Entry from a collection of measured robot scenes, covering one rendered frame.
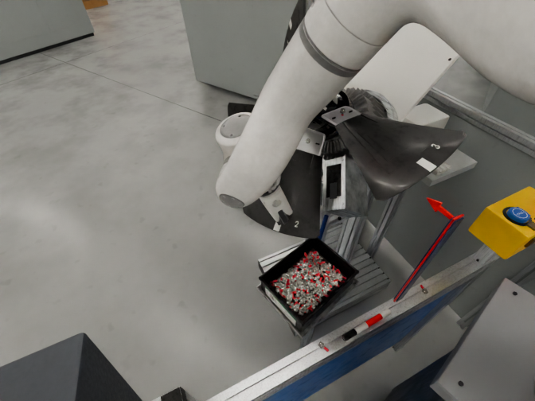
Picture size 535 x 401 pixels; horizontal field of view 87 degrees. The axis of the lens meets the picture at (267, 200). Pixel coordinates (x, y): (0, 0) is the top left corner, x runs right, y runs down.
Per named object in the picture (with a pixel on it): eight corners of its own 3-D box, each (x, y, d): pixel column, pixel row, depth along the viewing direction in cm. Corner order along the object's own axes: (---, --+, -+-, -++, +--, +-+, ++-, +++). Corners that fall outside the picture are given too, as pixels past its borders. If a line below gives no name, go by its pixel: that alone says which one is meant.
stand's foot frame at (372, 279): (340, 231, 194) (342, 223, 188) (387, 287, 165) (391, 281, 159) (258, 266, 176) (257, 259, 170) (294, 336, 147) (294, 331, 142)
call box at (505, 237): (505, 212, 77) (530, 184, 69) (543, 239, 71) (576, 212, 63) (463, 233, 73) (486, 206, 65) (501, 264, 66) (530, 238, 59)
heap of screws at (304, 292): (310, 251, 88) (311, 244, 85) (346, 282, 80) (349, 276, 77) (263, 289, 79) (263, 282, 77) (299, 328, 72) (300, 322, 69)
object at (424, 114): (411, 121, 129) (420, 98, 121) (439, 138, 119) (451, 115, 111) (382, 130, 125) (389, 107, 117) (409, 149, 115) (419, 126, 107)
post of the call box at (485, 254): (478, 252, 81) (504, 226, 72) (488, 261, 79) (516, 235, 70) (471, 256, 80) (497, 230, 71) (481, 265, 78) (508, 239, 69)
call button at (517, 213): (512, 208, 65) (517, 204, 64) (529, 220, 63) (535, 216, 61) (501, 214, 64) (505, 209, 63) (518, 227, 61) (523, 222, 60)
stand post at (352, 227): (337, 260, 178) (393, 79, 94) (346, 272, 172) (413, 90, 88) (331, 263, 177) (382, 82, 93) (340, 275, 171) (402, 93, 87)
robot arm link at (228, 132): (271, 192, 55) (282, 157, 60) (248, 145, 45) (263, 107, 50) (234, 191, 58) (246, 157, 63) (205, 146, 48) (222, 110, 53)
